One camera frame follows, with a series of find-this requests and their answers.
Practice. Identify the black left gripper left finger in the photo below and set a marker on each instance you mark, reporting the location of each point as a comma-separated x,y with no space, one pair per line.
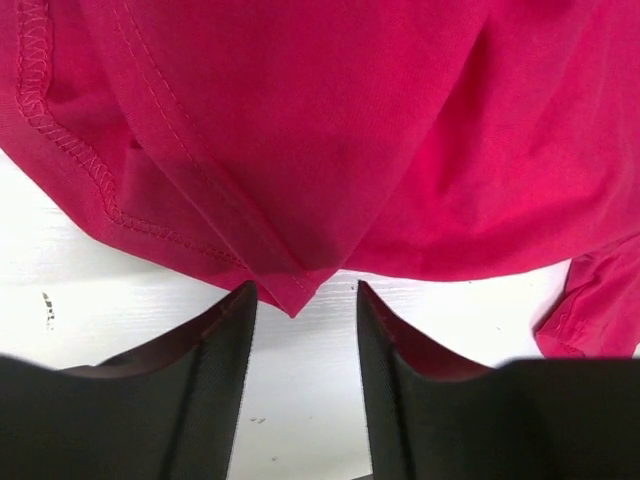
167,409

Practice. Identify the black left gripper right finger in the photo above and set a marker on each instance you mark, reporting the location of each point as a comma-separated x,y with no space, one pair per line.
433,414

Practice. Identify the magenta t shirt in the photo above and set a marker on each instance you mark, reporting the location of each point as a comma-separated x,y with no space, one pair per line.
282,141

